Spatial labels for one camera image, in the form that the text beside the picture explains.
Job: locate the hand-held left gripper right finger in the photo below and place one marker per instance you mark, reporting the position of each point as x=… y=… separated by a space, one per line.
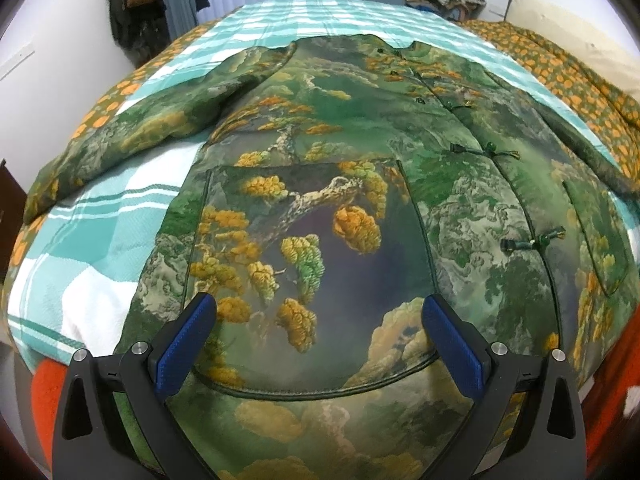
x=454 y=347

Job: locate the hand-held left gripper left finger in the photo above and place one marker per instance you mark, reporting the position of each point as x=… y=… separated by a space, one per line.
x=184 y=347

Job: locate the green landscape print jacket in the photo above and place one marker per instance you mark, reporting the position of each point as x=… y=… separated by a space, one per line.
x=350 y=185

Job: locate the red orange cloth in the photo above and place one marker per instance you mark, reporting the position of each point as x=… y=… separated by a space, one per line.
x=45 y=400
x=617 y=400

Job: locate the dark wooden furniture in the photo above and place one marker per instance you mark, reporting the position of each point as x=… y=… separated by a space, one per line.
x=10 y=200

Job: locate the orange floral bedsheet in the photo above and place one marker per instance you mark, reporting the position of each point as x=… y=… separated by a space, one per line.
x=120 y=92

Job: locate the orange floral quilt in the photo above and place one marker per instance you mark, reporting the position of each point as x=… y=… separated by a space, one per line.
x=565 y=75

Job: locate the dark hanging coats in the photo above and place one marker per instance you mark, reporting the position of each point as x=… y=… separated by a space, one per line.
x=135 y=20

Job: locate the cream pillow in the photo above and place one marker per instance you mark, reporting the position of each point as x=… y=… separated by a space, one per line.
x=560 y=15

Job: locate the teal plaid blanket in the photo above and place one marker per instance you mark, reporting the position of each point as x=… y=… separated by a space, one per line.
x=325 y=15

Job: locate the white wall trunking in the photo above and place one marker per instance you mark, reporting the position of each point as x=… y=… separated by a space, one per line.
x=17 y=60

